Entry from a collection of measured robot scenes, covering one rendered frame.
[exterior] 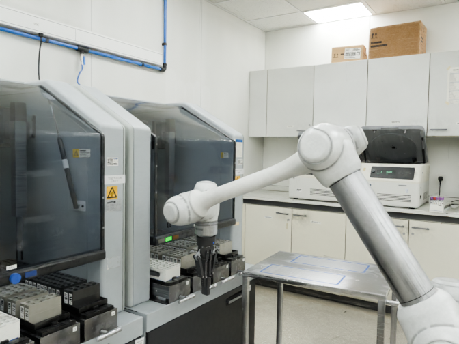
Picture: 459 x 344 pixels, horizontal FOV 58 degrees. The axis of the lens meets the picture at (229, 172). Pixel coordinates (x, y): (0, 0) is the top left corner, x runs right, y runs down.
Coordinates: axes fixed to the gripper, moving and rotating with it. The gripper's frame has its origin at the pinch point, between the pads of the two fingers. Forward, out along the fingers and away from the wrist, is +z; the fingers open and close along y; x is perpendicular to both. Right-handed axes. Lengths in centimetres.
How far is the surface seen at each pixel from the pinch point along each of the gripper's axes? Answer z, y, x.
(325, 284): 0.1, -31.4, 36.5
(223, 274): 5.6, -30.2, -14.8
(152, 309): 7.9, 15.9, -13.3
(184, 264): -2.6, -10.2, -20.8
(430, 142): -61, -294, 21
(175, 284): 1.0, 4.6, -12.3
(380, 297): 1, -33, 58
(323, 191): -16, -226, -53
